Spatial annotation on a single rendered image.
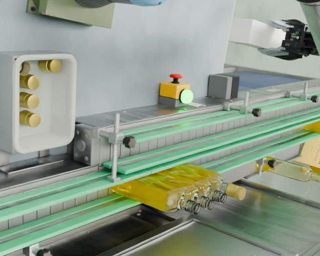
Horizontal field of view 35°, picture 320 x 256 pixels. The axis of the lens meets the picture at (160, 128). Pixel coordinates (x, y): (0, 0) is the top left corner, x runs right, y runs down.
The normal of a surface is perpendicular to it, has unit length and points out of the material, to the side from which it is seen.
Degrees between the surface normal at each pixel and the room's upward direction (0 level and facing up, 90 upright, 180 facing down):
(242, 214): 89
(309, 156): 77
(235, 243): 90
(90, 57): 0
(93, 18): 2
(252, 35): 0
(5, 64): 90
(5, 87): 90
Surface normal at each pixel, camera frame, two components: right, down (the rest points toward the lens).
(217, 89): -0.64, 0.14
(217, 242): 0.07, -0.97
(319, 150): -0.31, -0.35
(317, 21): -0.38, 0.89
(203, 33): 0.77, 0.21
